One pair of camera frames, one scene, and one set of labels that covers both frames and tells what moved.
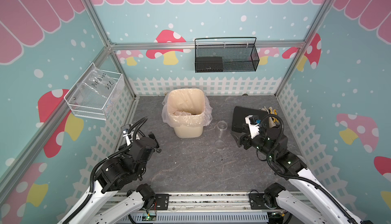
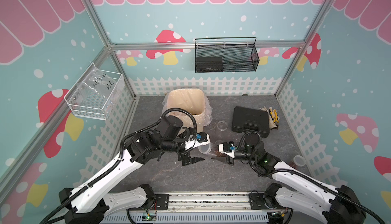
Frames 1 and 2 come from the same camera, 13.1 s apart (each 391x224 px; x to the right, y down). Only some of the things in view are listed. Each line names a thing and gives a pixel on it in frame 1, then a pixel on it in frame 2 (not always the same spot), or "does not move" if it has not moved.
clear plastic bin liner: x=186 y=107 does not move
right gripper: x=242 y=139 → x=224 y=159
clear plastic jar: x=222 y=125 does not move
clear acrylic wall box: x=96 y=93 does not move
